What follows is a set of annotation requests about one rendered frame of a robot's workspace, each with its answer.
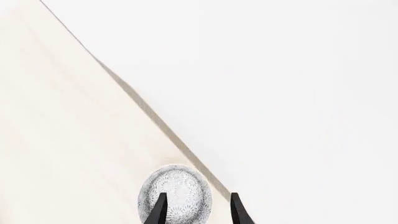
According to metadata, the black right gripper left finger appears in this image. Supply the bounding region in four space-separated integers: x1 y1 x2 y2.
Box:
143 192 169 224

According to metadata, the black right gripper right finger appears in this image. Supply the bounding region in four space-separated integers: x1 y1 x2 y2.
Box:
230 192 257 224

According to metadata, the grey patterned bowl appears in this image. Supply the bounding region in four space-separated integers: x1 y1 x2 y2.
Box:
137 164 213 224

